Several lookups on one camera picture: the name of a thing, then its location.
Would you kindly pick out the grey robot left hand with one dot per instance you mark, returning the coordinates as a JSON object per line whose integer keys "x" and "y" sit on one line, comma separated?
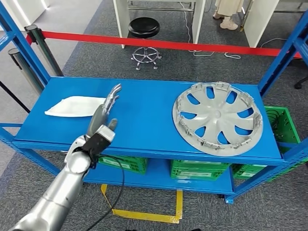
{"x": 97, "y": 118}

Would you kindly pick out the white curved plastic part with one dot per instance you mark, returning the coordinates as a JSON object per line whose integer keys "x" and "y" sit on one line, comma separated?
{"x": 74, "y": 106}

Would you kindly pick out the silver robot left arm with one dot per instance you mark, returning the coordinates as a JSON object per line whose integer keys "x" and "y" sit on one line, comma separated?
{"x": 65, "y": 185}

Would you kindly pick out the blue metal shelf rack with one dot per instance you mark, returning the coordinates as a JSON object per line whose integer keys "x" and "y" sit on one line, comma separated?
{"x": 144, "y": 121}

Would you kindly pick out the green plastic crate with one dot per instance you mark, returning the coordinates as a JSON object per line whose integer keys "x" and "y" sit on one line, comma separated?
{"x": 199, "y": 170}
{"x": 284, "y": 127}
{"x": 127, "y": 164}

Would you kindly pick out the black round stool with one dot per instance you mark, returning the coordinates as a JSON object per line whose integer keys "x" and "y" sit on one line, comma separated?
{"x": 143, "y": 27}

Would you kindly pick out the black barrier belt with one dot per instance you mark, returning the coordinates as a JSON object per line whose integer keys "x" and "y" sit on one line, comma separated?
{"x": 14, "y": 97}

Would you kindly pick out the yellow U-shaped floor tape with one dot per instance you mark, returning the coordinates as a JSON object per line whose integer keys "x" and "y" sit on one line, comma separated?
{"x": 144, "y": 216}

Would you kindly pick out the red barrier belt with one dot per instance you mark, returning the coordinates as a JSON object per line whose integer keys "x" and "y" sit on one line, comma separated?
{"x": 168, "y": 44}

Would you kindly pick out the grey wheel hubcap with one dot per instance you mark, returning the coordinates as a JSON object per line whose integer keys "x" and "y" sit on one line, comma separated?
{"x": 217, "y": 118}

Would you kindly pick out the white desk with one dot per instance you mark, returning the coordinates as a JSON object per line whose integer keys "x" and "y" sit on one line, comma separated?
{"x": 198, "y": 19}
{"x": 260, "y": 22}

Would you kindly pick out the person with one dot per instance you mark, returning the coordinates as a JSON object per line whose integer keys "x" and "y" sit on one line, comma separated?
{"x": 228, "y": 9}

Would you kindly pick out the black office chair base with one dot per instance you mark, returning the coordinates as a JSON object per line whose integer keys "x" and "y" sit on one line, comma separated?
{"x": 300, "y": 83}

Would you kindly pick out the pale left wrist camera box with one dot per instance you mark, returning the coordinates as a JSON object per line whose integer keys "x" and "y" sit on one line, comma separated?
{"x": 100, "y": 142}

